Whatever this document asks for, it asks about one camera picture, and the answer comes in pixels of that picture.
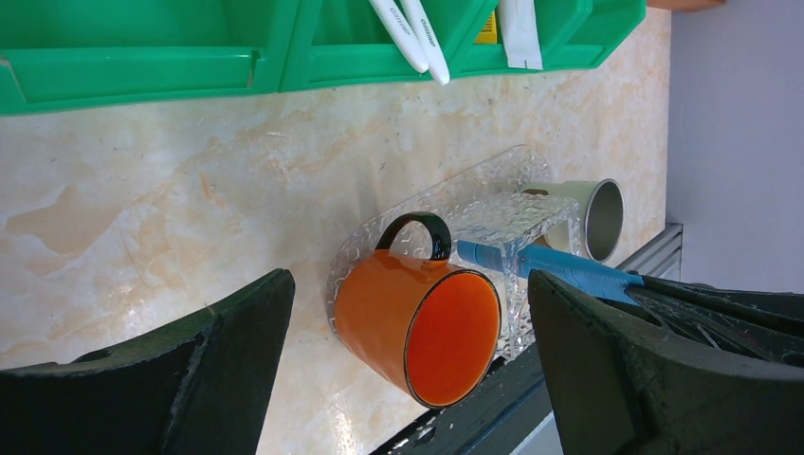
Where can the blue toothpaste tube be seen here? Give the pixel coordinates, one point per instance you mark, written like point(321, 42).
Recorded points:
point(590, 277)

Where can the orange plastic mug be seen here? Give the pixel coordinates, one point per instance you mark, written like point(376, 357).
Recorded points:
point(425, 325)

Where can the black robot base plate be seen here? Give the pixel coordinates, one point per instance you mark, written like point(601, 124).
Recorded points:
point(507, 406)

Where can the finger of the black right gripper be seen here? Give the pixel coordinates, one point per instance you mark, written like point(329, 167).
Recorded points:
point(762, 325)

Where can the clear textured plastic tray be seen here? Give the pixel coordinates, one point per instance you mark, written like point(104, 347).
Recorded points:
point(487, 204)

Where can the white toothpaste tube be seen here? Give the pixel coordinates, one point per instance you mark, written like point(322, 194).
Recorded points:
point(520, 39)

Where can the green compartment bin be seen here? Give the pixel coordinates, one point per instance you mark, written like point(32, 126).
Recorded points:
point(62, 55)

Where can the steel cup orange sleeve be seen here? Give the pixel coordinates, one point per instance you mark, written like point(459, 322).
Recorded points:
point(601, 212)

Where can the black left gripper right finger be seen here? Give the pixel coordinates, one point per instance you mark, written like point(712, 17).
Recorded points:
point(619, 384)

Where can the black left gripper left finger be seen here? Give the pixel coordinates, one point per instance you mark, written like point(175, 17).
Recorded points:
point(198, 385)

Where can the yellow toothpaste tube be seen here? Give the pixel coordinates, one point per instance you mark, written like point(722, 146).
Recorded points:
point(488, 35)

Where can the brown wooden compartment tray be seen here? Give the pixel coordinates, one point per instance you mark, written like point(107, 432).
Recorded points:
point(685, 5)

